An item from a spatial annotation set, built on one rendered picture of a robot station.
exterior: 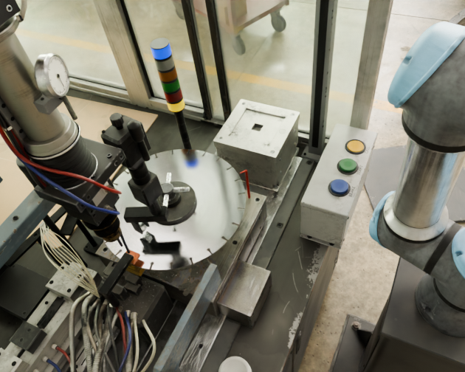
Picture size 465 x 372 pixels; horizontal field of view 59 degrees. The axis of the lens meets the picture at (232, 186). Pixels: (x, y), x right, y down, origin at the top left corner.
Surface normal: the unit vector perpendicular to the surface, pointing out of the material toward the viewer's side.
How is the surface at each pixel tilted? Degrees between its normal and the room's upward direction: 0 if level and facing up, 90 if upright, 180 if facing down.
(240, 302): 0
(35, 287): 0
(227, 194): 0
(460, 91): 63
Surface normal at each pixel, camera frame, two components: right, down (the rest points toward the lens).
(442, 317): -0.70, 0.39
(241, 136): -0.11, -0.62
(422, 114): -0.72, 0.68
